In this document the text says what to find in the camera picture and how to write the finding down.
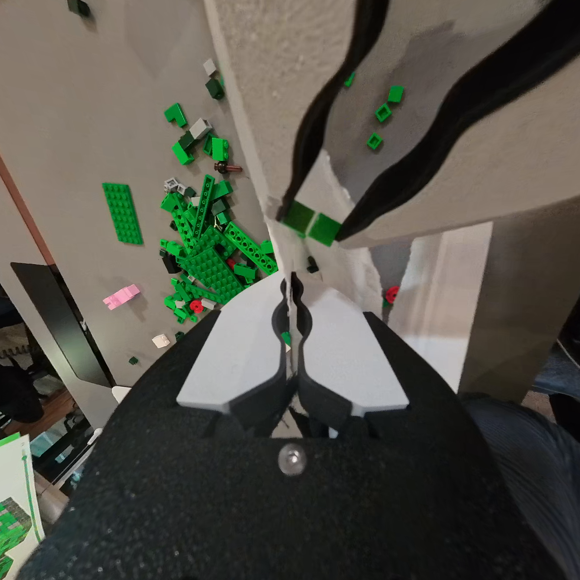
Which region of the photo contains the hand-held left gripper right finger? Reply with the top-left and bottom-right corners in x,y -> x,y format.
294,271 -> 410,430

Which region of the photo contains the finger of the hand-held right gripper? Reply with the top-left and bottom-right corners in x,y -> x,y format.
203,0 -> 391,223
337,0 -> 580,404

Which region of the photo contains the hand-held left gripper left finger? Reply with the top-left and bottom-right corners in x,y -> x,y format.
176,271 -> 293,431

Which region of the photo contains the white paper bag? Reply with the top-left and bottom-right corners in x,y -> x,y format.
264,150 -> 494,397

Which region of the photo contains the green square tile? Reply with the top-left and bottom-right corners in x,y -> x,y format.
282,201 -> 315,237
308,213 -> 343,247

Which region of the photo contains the grey desk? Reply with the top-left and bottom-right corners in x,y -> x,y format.
0,0 -> 580,390

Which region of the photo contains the pink pig figure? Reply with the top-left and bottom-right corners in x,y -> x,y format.
103,284 -> 140,311

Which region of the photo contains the large green studded plate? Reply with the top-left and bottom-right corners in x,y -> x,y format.
102,182 -> 144,246

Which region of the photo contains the black panel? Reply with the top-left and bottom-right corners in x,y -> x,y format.
10,262 -> 114,388

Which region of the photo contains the dark blue ribbed shirt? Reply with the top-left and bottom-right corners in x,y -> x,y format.
467,394 -> 580,580

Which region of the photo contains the white instruction booklet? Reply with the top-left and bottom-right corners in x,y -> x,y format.
0,433 -> 46,580

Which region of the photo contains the grey table with brown edge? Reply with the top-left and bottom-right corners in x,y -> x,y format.
0,156 -> 55,291

